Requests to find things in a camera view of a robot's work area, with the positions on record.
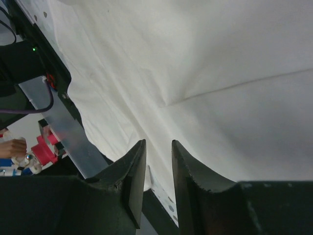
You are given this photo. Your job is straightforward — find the red plastic object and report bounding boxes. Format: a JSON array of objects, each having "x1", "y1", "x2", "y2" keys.
[{"x1": 31, "y1": 134, "x2": 58, "y2": 166}]

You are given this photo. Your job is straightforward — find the white t shirt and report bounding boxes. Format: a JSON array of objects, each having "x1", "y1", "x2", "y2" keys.
[{"x1": 48, "y1": 0, "x2": 313, "y2": 197}]

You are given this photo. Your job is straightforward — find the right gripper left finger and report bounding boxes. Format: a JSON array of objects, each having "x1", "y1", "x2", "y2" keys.
[{"x1": 0, "y1": 140, "x2": 146, "y2": 235}]

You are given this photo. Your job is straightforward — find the white blue bottles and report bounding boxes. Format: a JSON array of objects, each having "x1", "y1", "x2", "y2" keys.
[{"x1": 0, "y1": 128, "x2": 42, "y2": 177}]

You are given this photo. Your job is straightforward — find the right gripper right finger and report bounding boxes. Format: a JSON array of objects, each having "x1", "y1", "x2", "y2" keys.
[{"x1": 172, "y1": 140, "x2": 313, "y2": 235}]

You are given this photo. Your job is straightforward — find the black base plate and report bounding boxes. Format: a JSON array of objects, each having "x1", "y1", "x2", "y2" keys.
[{"x1": 5, "y1": 0, "x2": 179, "y2": 235}]

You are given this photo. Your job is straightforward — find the person hand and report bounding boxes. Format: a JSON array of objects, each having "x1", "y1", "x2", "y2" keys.
[{"x1": 0, "y1": 139, "x2": 27, "y2": 159}]

